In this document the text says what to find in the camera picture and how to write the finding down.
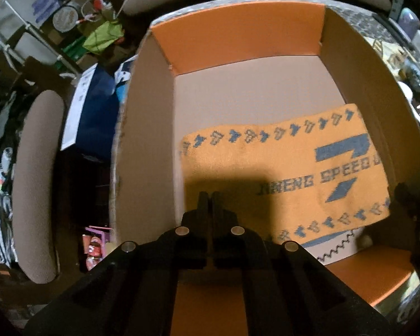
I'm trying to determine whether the orange knit towel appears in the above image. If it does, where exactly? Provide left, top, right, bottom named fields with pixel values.
left=179, top=104, right=390, bottom=244

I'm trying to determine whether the brown chair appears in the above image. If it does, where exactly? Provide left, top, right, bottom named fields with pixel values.
left=12, top=90, right=65, bottom=284

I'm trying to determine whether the dark blue box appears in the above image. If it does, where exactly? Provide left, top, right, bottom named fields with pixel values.
left=60, top=64, right=120, bottom=161

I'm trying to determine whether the orange cardboard box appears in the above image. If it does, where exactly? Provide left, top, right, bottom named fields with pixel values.
left=112, top=1, right=420, bottom=335

